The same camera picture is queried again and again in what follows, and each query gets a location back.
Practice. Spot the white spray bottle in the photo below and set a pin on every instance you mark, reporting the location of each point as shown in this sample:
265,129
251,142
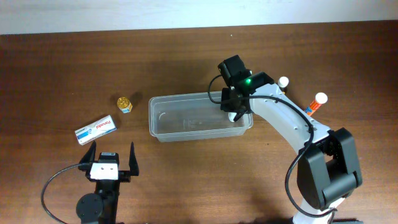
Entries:
232,116

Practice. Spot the small gold-lid balm jar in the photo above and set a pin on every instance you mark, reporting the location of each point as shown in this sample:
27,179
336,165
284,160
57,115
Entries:
124,104

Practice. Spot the white Panadol box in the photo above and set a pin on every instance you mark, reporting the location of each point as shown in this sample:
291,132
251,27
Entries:
95,130

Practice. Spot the orange tube white cap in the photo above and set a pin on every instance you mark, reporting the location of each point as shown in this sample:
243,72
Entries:
319,100

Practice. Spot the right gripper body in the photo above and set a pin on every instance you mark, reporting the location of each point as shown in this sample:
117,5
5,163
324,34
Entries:
232,104

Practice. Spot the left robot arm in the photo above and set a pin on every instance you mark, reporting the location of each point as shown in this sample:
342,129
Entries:
101,206

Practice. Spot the dark bottle white cap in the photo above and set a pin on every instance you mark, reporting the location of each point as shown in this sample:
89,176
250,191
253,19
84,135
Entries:
283,82

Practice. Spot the clear plastic container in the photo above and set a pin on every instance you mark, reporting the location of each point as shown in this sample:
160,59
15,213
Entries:
192,117

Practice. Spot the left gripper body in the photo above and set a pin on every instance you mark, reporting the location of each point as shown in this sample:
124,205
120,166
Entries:
123,175

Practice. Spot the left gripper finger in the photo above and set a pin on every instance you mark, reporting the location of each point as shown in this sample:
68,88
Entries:
133,165
89,156

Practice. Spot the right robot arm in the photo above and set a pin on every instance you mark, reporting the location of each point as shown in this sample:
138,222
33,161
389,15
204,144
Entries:
326,169

